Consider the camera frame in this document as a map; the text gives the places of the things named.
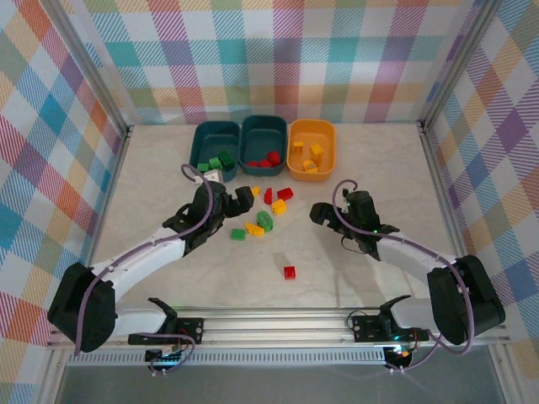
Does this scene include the teal plastic container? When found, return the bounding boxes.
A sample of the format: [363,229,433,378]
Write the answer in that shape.
[237,114,290,178]
[188,120,243,183]

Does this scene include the yellow plastic container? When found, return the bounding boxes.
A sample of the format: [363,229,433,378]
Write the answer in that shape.
[286,119,338,183]

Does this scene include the right electronics board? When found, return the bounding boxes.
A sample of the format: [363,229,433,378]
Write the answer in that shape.
[385,343,416,368]

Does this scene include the electronics board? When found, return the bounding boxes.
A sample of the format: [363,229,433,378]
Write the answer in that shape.
[145,347,187,368]
[385,343,416,368]

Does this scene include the left electronics board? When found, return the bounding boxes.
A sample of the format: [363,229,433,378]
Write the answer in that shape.
[145,347,187,368]

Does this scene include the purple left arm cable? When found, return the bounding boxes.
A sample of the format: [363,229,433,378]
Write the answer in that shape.
[73,163,211,376]

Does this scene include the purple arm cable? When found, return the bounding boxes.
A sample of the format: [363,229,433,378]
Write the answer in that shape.
[332,178,477,375]
[73,163,211,376]

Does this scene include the aluminium side rail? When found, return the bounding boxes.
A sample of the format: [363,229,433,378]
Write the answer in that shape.
[83,125,135,270]
[418,120,472,264]

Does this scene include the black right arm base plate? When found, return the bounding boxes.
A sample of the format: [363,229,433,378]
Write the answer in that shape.
[351,313,430,343]

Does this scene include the aluminium mounting rail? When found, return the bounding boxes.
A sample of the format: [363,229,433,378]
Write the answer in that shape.
[45,308,511,349]

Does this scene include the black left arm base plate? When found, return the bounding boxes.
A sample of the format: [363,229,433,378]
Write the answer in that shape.
[128,317,205,347]

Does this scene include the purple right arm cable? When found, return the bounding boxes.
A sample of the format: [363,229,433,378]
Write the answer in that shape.
[332,178,477,375]

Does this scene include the grey slotted cable duct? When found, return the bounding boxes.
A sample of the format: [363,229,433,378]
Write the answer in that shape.
[66,352,389,368]

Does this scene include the aluminium frame post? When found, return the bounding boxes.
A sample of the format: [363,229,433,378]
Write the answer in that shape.
[419,0,506,127]
[40,0,132,136]

